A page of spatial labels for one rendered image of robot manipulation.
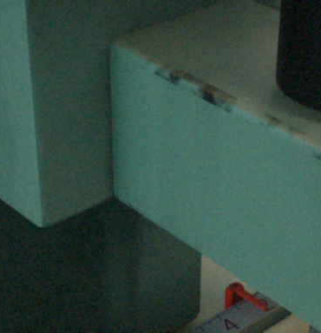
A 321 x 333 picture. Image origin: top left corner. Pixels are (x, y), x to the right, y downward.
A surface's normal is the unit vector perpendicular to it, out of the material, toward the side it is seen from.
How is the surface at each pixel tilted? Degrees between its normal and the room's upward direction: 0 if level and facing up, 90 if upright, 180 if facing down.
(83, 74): 90
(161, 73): 67
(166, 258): 90
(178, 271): 90
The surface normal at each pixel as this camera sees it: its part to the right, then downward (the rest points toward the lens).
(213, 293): 0.03, -0.83
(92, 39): 0.68, 0.42
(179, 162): -0.73, 0.36
